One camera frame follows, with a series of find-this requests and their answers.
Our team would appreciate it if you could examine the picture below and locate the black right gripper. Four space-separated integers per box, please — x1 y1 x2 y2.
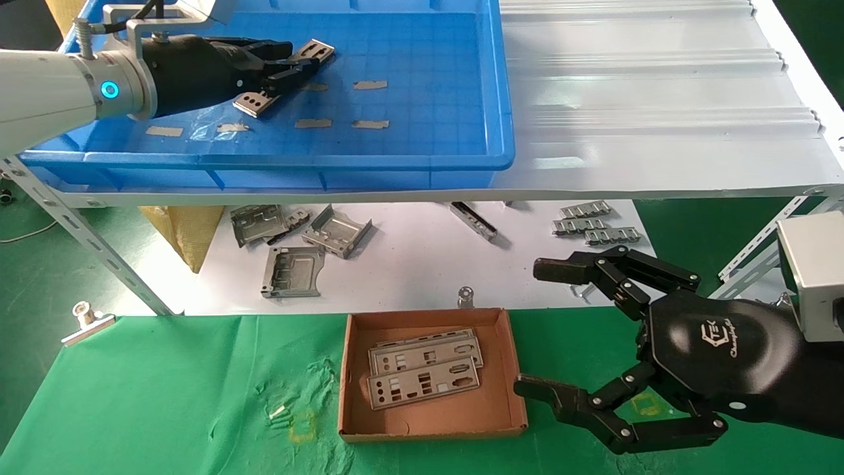
513 245 844 455

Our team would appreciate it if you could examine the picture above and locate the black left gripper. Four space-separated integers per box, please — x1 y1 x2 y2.
142 34 320 119

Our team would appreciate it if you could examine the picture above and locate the silver IO shield plate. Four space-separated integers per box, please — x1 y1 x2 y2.
368 335 484 378
375 327 477 350
366 361 481 411
233 38 335 118

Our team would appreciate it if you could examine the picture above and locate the blue plastic tray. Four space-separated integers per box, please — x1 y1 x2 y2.
18 0 516 192

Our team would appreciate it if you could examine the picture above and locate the brown cardboard box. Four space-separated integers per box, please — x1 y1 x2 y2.
338 307 529 443

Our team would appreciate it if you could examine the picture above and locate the grey comb-shaped metal piece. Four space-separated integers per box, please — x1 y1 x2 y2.
552 218 609 236
584 227 643 247
560 201 613 220

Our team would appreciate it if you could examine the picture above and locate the grey stamped metal plate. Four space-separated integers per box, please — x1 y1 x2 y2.
231 205 291 249

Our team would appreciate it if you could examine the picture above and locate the long grey metal bar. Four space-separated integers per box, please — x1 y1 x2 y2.
450 202 498 242

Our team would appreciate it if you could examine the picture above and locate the grey slotted metal strut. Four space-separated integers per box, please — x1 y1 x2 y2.
711 195 844 301
0 155 175 316

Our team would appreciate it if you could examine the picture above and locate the yellow woven sack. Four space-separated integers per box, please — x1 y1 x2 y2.
140 206 225 273

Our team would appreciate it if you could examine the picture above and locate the grey metal plate with cutouts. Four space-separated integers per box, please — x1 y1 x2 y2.
261 246 326 299

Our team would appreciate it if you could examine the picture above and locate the white paper sheet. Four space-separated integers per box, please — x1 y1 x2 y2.
185 201 658 316

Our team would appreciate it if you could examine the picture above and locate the tan sack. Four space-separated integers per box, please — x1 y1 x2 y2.
45 0 88 37

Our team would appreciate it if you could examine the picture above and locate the white corrugated shelf board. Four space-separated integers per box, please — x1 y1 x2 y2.
40 0 844 208

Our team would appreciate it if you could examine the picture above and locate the green cloth mat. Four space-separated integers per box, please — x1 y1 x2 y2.
0 307 844 475

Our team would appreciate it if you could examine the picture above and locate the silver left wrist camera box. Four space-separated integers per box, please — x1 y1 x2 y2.
102 0 218 50

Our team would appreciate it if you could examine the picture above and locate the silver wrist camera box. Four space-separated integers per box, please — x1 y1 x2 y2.
102 0 218 50
776 211 844 344

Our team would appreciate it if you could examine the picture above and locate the grey U-shaped metal bracket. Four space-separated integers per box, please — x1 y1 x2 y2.
301 205 373 259

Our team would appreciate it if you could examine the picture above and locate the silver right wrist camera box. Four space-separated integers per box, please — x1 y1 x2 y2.
776 211 844 344

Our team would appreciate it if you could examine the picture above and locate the white cable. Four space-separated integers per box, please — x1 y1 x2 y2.
0 221 59 243

